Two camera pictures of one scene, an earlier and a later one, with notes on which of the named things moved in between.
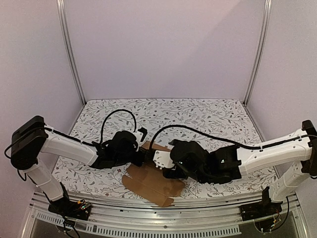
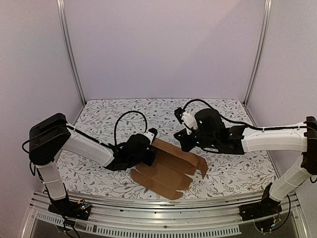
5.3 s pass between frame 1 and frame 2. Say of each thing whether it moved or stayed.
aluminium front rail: stayed
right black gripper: moved
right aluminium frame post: stayed
